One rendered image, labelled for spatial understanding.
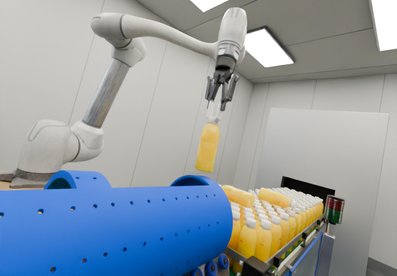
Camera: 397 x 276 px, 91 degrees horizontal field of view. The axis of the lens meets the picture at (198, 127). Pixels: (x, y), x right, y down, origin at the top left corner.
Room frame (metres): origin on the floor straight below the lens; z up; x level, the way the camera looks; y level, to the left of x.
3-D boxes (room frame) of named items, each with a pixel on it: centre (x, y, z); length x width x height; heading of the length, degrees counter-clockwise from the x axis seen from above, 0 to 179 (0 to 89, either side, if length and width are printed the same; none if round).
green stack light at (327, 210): (0.85, -0.64, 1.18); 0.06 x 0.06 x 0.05
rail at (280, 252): (1.33, -0.85, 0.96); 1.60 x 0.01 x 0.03; 139
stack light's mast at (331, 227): (0.85, -0.64, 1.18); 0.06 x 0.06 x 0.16
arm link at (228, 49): (0.74, -0.05, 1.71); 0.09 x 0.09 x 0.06
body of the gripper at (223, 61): (0.74, -0.05, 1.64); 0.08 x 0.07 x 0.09; 51
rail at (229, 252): (0.85, -0.17, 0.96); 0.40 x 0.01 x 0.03; 49
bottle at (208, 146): (0.74, -0.05, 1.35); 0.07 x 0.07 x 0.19
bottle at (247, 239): (0.80, -0.29, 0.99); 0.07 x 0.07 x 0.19
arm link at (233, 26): (0.76, -0.05, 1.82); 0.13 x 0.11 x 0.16; 167
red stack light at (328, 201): (0.85, -0.64, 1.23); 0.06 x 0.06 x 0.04
